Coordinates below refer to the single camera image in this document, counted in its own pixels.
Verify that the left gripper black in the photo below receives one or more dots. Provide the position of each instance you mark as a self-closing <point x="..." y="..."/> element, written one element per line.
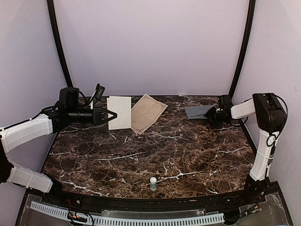
<point x="98" y="116"/>

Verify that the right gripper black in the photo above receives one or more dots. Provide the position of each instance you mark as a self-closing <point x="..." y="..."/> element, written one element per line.
<point x="209" y="114"/>

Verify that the grey envelope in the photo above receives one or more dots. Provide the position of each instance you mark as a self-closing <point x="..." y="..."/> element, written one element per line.
<point x="197" y="112"/>

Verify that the beige letter paper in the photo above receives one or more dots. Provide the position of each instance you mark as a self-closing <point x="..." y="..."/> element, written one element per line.
<point x="122" y="107"/>

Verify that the beige lined letter sheet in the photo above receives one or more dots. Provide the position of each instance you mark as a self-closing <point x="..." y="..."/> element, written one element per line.
<point x="145" y="113"/>

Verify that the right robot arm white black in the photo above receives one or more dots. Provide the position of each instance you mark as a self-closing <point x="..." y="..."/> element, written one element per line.
<point x="271" y="114"/>

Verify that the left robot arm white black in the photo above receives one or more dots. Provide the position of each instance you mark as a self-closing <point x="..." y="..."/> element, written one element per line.
<point x="50" y="120"/>

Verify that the small electronics board with leds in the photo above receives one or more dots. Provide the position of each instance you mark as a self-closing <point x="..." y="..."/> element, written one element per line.
<point x="74" y="217"/>

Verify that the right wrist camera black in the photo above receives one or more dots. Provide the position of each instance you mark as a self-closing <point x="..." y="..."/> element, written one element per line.
<point x="225" y="102"/>

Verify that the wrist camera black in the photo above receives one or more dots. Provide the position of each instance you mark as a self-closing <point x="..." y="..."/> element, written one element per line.
<point x="97" y="95"/>
<point x="225" y="102"/>

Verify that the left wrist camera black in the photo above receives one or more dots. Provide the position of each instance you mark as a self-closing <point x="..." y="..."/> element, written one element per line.
<point x="97" y="95"/>

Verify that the black front table rail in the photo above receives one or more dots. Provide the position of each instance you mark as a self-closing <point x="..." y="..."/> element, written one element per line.
<point x="227" y="202"/>

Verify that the white slotted cable duct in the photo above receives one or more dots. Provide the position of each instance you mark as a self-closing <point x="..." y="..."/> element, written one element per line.
<point x="133" y="218"/>

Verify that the black right frame post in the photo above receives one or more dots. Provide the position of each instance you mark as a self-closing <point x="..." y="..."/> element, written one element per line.
<point x="244" y="46"/>

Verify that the black frame post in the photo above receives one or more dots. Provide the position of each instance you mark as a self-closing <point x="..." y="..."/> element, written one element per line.
<point x="244" y="46"/>
<point x="58" y="43"/>

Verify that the black left frame post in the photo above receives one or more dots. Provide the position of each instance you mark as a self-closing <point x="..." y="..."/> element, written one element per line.
<point x="58" y="43"/>

